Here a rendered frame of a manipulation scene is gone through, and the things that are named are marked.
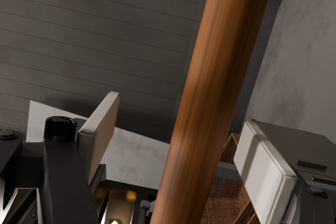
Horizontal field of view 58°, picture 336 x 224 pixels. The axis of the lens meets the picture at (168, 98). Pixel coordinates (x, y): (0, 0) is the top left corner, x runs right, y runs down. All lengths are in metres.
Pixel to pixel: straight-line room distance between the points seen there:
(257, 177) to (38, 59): 3.95
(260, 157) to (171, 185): 0.05
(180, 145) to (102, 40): 3.64
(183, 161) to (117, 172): 3.60
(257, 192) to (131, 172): 3.53
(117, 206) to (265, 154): 1.86
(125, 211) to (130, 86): 2.12
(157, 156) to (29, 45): 2.05
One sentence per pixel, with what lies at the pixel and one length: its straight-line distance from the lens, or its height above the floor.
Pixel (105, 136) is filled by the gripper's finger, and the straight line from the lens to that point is 0.16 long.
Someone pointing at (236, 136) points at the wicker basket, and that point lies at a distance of 1.73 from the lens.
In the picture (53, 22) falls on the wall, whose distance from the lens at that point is 3.94.
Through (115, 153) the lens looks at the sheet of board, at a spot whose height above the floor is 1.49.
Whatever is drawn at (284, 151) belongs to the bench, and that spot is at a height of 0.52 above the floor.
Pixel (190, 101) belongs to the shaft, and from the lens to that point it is 0.16.
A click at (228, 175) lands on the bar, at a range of 1.13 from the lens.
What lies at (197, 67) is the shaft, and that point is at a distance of 0.16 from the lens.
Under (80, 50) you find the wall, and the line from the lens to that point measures 3.88.
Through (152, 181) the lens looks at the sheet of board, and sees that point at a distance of 3.65.
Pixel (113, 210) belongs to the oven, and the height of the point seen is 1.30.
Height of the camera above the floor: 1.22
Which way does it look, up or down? 3 degrees down
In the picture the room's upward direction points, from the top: 78 degrees counter-clockwise
